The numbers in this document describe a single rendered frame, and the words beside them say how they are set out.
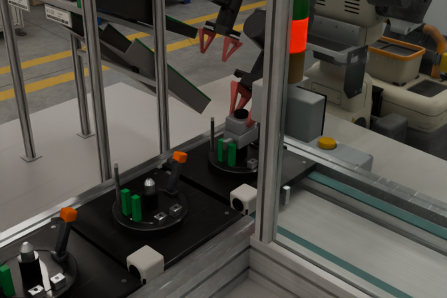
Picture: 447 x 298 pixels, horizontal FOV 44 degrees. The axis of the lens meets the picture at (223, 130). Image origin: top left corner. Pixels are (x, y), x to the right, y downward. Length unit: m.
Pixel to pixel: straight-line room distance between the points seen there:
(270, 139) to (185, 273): 0.26
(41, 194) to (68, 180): 0.08
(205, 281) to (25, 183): 0.59
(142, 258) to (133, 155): 0.57
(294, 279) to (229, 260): 0.12
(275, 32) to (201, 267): 0.41
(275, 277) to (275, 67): 0.39
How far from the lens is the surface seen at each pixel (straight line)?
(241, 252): 1.02
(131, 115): 1.66
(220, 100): 1.74
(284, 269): 1.00
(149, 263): 0.91
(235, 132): 1.13
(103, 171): 1.20
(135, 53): 1.20
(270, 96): 0.86
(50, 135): 1.59
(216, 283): 0.99
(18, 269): 0.95
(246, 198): 1.05
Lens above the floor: 1.59
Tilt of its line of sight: 28 degrees down
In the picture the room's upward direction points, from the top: 1 degrees clockwise
